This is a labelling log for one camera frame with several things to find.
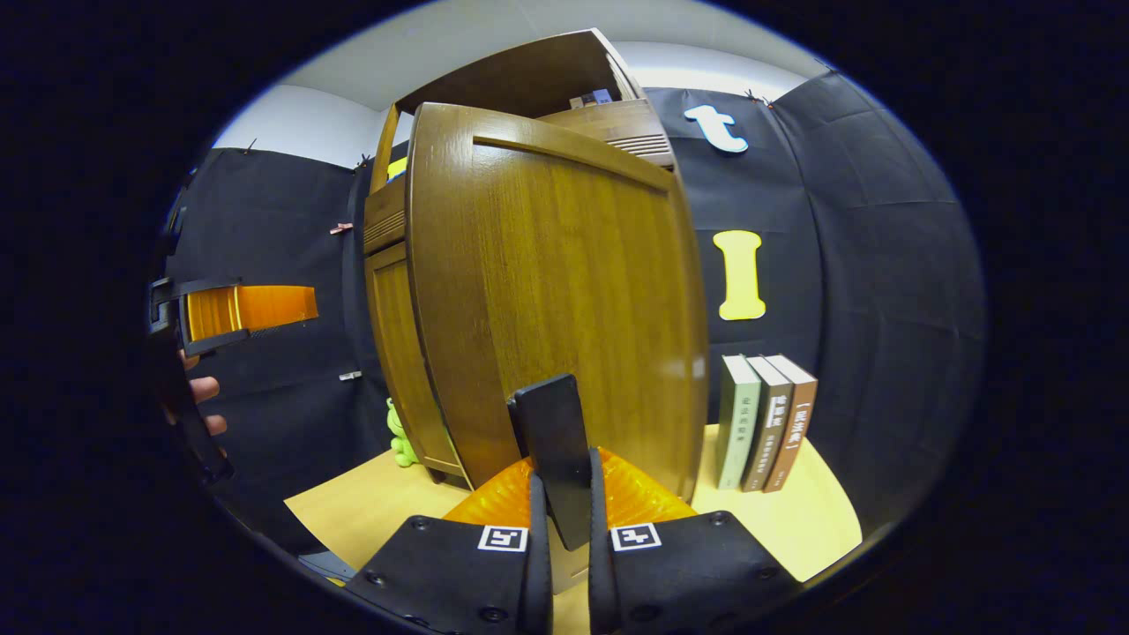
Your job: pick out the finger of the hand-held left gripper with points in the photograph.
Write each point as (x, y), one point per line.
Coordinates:
(256, 309)

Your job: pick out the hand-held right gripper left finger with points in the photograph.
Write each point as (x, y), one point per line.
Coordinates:
(459, 573)

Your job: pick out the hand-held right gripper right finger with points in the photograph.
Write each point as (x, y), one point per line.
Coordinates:
(688, 573)

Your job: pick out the wooden double-door shoe cabinet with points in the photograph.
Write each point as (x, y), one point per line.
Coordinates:
(617, 115)

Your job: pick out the green frog toy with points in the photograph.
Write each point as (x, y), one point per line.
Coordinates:
(401, 437)

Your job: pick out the grey-green book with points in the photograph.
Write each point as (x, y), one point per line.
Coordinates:
(736, 423)

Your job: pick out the grey-brown book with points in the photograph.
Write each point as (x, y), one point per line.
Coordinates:
(769, 432)

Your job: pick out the black backdrop cloth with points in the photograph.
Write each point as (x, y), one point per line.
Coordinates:
(882, 309)

